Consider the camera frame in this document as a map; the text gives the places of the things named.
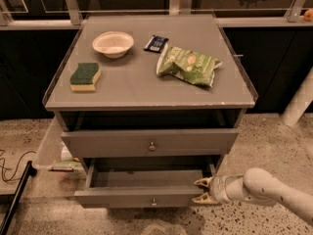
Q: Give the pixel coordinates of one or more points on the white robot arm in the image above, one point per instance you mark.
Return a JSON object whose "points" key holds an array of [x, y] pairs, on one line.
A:
{"points": [[256, 186]]}

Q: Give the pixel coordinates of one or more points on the grey drawer cabinet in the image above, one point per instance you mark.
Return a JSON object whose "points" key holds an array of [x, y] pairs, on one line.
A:
{"points": [[130, 96]]}

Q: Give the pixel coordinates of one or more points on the dark blue snack packet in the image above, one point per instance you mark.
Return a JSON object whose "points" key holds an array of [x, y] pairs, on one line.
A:
{"points": [[156, 44]]}

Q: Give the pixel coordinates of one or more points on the metal railing bracket right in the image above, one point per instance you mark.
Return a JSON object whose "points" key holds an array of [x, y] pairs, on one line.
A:
{"points": [[293, 13]]}

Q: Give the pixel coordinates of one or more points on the green yellow sponge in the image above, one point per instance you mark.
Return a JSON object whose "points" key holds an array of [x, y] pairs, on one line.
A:
{"points": [[85, 77]]}

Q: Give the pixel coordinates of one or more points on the metal railing bracket left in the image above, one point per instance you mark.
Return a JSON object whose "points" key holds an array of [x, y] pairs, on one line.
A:
{"points": [[73, 11]]}

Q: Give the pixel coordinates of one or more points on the white pipe leg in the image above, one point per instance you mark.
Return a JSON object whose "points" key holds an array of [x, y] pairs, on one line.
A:
{"points": [[300, 101]]}

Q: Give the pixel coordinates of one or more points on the metal railing bracket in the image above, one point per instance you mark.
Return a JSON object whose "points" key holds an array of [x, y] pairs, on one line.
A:
{"points": [[293, 13], [73, 11], [180, 7]]}

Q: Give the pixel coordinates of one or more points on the grey top drawer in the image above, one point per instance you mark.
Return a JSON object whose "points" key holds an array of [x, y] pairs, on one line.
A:
{"points": [[149, 143]]}

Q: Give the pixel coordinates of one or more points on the white paper bowl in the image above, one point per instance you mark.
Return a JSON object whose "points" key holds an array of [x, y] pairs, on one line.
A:
{"points": [[113, 44]]}

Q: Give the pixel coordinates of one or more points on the black metal frame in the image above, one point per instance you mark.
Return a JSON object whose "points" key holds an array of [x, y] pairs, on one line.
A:
{"points": [[11, 201]]}

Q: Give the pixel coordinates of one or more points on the metal railing bracket centre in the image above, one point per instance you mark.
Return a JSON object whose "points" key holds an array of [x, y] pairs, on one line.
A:
{"points": [[180, 7]]}

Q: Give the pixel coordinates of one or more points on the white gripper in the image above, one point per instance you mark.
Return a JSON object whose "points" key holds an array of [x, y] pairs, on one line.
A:
{"points": [[217, 189]]}

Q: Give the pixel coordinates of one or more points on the grey drawer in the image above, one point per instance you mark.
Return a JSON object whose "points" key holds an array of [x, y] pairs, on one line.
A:
{"points": [[153, 182], [149, 143]]}

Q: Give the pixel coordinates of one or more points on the orange fruit on ledge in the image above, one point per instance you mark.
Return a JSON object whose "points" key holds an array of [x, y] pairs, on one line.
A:
{"points": [[308, 15]]}

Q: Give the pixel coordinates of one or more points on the green chip bag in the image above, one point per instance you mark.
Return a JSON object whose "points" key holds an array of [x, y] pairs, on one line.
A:
{"points": [[187, 65]]}

